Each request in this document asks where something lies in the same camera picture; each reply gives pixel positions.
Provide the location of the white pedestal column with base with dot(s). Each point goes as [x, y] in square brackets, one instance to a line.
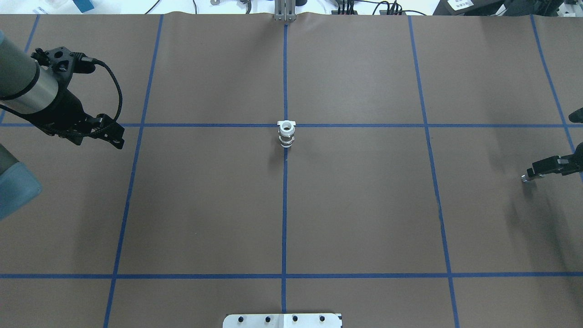
[284, 320]

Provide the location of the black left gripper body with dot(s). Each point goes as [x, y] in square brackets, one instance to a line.
[67, 110]

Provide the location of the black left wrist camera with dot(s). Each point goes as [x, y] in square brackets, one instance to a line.
[61, 63]

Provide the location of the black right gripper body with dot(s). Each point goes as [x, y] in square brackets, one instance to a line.
[552, 165]

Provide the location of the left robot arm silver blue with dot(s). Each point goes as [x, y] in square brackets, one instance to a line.
[34, 88]

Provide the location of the aluminium frame post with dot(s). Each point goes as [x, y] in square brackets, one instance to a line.
[285, 10]

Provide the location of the white PPR valve with handle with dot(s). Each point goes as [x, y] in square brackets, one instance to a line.
[286, 132]

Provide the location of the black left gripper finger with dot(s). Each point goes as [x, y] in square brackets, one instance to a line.
[105, 128]

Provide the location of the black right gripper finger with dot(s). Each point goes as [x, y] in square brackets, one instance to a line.
[552, 165]

